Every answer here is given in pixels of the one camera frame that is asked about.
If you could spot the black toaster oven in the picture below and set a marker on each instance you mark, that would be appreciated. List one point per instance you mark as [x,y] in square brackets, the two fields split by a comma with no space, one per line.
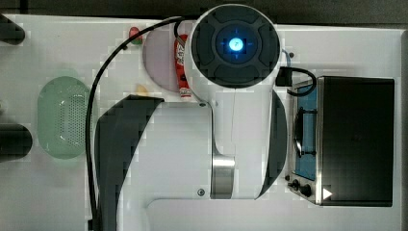
[342,141]

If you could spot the black cylinder upper left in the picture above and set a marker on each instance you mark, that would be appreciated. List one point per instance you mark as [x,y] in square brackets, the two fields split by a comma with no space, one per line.
[10,32]

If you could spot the black cylinder lower left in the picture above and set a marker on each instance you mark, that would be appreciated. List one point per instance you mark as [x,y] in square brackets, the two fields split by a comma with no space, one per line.
[15,142]

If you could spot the blue bowl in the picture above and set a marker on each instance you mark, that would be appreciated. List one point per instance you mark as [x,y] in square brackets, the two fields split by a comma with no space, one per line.
[288,58]

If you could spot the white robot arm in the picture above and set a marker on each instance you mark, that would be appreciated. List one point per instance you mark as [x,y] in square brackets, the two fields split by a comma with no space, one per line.
[228,142]

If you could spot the yellow banana toy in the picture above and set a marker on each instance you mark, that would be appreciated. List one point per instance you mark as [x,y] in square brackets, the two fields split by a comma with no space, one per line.
[141,90]

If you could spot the green perforated strainer basket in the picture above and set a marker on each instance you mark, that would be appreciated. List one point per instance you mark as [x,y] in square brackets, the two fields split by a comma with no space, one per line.
[62,111]

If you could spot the black cylinder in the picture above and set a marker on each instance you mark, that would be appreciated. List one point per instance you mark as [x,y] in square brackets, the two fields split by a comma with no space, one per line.
[15,142]
[10,32]

